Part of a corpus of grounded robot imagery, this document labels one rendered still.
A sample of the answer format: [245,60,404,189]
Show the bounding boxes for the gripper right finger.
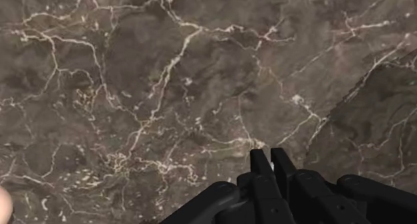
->
[270,147,417,224]

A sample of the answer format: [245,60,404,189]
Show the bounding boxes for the pale rounded object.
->
[0,186,14,224]

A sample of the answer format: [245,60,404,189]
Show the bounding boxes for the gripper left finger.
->
[159,148,295,224]

